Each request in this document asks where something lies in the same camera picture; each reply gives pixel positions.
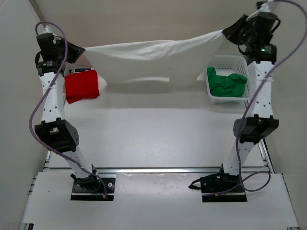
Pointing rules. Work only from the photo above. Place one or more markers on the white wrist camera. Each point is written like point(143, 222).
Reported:
point(48, 30)
point(262, 6)

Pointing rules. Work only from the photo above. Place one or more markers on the red t-shirt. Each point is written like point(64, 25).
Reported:
point(82, 85)

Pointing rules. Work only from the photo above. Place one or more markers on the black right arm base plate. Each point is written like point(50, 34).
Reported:
point(218, 188)

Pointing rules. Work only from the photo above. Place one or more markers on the white plastic laundry basket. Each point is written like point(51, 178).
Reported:
point(225, 65)

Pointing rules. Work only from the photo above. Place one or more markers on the small dark table label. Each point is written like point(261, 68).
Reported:
point(81, 69)

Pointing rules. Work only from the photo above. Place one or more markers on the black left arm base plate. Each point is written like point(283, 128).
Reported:
point(91, 189)

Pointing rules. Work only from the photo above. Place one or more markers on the white t-shirt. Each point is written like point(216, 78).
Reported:
point(181, 61)

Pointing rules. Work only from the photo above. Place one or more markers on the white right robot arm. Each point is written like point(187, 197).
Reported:
point(257, 122)

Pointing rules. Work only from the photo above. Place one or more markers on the green t-shirt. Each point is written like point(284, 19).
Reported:
point(232, 85)

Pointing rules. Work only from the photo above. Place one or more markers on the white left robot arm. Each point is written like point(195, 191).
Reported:
point(54, 130)

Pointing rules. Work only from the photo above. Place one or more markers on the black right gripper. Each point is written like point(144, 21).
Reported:
point(230, 33)

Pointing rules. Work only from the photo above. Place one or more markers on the aluminium table frame rail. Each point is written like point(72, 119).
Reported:
point(266, 156)

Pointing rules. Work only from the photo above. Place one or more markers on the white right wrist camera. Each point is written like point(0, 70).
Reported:
point(262, 6)

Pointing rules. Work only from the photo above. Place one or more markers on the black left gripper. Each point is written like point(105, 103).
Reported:
point(76, 51)

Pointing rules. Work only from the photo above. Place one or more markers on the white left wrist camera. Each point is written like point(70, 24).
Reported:
point(48, 30)

